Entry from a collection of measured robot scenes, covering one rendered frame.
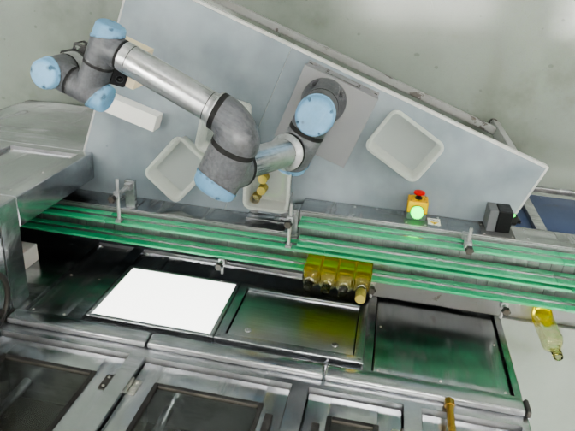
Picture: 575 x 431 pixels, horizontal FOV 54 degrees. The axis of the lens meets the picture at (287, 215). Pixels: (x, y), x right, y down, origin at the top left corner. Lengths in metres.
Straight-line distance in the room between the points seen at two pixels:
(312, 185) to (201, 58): 0.61
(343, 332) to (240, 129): 0.83
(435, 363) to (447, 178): 0.65
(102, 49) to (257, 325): 0.97
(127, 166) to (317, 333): 1.01
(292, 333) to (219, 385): 0.30
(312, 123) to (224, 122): 0.42
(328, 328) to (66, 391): 0.81
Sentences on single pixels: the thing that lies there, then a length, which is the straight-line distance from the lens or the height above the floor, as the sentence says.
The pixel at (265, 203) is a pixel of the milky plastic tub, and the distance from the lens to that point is 2.12.
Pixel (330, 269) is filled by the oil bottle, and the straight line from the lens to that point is 1.91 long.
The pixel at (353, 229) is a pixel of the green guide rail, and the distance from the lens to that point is 1.95.
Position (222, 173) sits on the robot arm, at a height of 1.48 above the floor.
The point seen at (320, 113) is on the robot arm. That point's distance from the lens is 1.68.
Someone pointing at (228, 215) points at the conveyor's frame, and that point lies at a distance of 2.17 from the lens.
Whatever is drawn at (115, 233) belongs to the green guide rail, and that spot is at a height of 0.91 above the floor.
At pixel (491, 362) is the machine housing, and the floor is 1.15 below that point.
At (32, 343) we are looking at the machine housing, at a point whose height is 1.44.
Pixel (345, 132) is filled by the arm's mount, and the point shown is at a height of 0.85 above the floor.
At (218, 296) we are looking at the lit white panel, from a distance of 2.00.
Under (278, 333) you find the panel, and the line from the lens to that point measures 1.84.
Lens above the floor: 2.71
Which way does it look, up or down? 64 degrees down
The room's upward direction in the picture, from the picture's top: 154 degrees counter-clockwise
